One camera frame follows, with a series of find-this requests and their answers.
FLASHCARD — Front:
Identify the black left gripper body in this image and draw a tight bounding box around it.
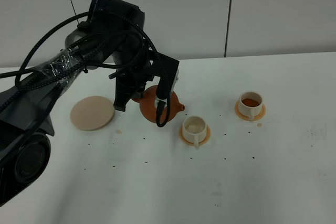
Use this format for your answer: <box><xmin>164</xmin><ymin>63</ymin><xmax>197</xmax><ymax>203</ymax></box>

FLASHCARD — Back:
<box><xmin>65</xmin><ymin>0</ymin><xmax>150</xmax><ymax>95</ymax></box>

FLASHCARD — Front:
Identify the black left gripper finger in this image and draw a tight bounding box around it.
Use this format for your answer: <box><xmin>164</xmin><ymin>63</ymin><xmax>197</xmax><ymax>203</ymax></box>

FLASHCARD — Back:
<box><xmin>113</xmin><ymin>77</ymin><xmax>139</xmax><ymax>111</ymax></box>

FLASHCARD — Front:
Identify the brown clay teapot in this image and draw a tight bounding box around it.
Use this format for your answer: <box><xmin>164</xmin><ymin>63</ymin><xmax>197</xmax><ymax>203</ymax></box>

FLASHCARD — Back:
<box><xmin>131</xmin><ymin>84</ymin><xmax>186</xmax><ymax>124</ymax></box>

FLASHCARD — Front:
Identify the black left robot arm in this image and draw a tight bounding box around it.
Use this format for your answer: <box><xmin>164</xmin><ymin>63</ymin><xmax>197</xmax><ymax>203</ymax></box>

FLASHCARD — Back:
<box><xmin>1</xmin><ymin>0</ymin><xmax>150</xmax><ymax>205</ymax></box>

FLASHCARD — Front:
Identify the beige round teapot coaster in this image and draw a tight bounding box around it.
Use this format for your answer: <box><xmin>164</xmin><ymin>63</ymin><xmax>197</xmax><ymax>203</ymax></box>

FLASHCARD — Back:
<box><xmin>70</xmin><ymin>96</ymin><xmax>115</xmax><ymax>131</ymax></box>

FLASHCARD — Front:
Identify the near white teacup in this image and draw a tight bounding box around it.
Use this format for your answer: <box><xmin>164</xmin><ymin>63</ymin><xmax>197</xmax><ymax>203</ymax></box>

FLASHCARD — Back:
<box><xmin>182</xmin><ymin>116</ymin><xmax>207</xmax><ymax>133</ymax></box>

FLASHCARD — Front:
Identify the white teacup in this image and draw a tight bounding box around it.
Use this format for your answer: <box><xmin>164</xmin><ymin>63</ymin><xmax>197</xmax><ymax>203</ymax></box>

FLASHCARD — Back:
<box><xmin>182</xmin><ymin>116</ymin><xmax>207</xmax><ymax>133</ymax></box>
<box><xmin>238</xmin><ymin>91</ymin><xmax>263</xmax><ymax>121</ymax></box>

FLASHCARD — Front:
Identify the near orange saucer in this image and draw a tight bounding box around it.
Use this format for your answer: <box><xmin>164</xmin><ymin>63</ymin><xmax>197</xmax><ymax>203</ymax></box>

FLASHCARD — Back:
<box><xmin>179</xmin><ymin>125</ymin><xmax>211</xmax><ymax>148</ymax></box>

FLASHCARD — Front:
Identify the orange saucer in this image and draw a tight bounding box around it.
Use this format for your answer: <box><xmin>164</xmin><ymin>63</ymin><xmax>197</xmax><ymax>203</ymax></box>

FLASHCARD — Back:
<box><xmin>235</xmin><ymin>101</ymin><xmax>266</xmax><ymax>121</ymax></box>
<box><xmin>179</xmin><ymin>125</ymin><xmax>211</xmax><ymax>148</ymax></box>

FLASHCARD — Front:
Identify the far white teacup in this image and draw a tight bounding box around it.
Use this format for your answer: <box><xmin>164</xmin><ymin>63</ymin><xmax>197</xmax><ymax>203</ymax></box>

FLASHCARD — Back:
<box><xmin>238</xmin><ymin>91</ymin><xmax>263</xmax><ymax>121</ymax></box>

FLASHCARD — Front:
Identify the far orange saucer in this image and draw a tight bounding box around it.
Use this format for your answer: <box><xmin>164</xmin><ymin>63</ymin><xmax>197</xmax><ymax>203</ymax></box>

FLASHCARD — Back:
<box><xmin>235</xmin><ymin>101</ymin><xmax>266</xmax><ymax>121</ymax></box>

